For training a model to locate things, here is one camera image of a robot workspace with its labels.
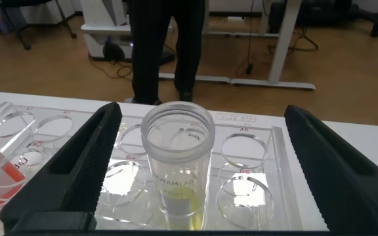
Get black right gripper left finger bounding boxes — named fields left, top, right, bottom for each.
left=0, top=102, right=123, bottom=232

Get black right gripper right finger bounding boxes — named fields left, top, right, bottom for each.
left=283, top=104, right=378, bottom=232

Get test tube with yellow pigment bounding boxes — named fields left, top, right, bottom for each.
left=140, top=100, right=216, bottom=231

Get clear acrylic test tube rack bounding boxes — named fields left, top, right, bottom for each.
left=0, top=101, right=303, bottom=232

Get white mobile robot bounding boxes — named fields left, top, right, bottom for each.
left=79, top=0, right=177, bottom=63

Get person in white shirt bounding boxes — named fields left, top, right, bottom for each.
left=128, top=0, right=206, bottom=106

